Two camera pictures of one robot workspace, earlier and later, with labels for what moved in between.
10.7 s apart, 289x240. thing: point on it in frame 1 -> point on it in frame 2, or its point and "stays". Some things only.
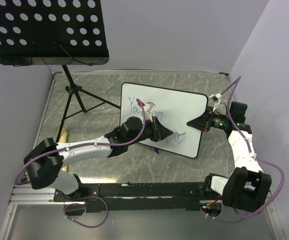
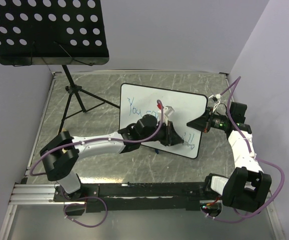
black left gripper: x=159 y=131 -> x=171 y=137
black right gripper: x=202 y=122 stays
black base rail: x=193 y=196 stays
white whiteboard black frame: x=175 y=108 stays
